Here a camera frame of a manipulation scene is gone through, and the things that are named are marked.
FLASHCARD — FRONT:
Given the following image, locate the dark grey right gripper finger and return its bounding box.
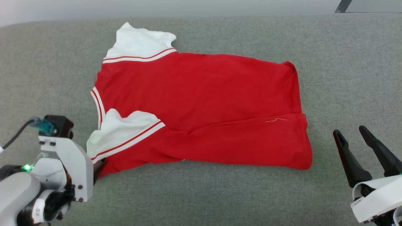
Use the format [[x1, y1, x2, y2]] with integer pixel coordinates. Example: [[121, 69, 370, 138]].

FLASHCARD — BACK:
[[333, 129, 373, 188], [359, 126, 402, 178]]

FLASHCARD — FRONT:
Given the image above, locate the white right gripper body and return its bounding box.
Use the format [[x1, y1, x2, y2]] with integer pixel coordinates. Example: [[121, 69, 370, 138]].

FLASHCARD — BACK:
[[350, 174, 402, 225]]

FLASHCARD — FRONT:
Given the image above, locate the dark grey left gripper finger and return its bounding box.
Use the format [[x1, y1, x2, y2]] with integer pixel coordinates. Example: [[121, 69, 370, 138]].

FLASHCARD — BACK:
[[93, 158, 107, 186]]

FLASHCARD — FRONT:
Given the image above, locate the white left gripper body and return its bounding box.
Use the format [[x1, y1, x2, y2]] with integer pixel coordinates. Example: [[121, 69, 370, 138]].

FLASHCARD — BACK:
[[19, 136, 95, 225]]

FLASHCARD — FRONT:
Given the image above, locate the red and white jersey shirt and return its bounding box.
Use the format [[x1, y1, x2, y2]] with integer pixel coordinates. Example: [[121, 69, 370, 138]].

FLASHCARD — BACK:
[[86, 22, 313, 178]]

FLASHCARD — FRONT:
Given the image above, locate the teal plug black cable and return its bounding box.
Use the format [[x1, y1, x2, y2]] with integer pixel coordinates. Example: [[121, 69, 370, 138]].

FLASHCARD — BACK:
[[0, 116, 57, 150]]

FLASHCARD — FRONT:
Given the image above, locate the dark grey metal post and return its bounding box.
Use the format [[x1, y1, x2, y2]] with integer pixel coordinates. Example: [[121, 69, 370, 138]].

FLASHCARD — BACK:
[[334, 0, 353, 13]]

